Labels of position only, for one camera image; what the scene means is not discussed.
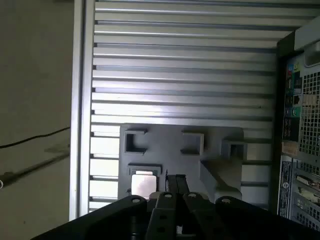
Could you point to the grey plastic parts rack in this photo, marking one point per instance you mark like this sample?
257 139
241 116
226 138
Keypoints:
165 145

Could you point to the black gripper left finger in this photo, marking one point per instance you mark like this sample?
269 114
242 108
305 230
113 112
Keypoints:
163 215

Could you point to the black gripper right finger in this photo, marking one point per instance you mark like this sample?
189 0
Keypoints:
250 220

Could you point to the silver square CPU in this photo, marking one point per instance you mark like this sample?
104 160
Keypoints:
144 183

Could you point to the grey metal floor bar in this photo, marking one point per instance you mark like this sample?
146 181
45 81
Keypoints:
32 167

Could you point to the black PC case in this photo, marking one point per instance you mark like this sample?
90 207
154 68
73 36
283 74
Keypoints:
310 125

